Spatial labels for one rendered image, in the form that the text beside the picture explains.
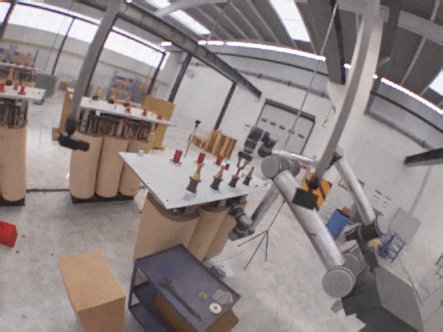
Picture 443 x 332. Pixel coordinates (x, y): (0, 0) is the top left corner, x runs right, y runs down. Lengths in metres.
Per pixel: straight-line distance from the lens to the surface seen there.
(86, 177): 2.82
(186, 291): 1.30
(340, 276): 1.16
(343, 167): 1.96
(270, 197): 1.55
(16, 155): 2.67
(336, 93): 7.01
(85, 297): 1.12
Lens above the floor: 1.91
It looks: 14 degrees down
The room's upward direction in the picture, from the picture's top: 23 degrees clockwise
